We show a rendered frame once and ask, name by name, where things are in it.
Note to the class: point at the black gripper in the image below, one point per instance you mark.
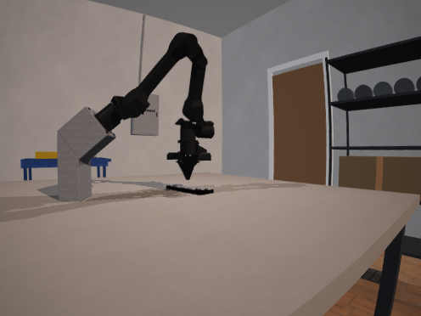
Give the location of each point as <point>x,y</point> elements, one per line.
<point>187,163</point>

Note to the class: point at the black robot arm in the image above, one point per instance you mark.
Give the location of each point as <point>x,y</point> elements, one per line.
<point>136,101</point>

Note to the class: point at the black keyboard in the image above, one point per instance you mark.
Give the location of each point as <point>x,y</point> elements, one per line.
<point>190,189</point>

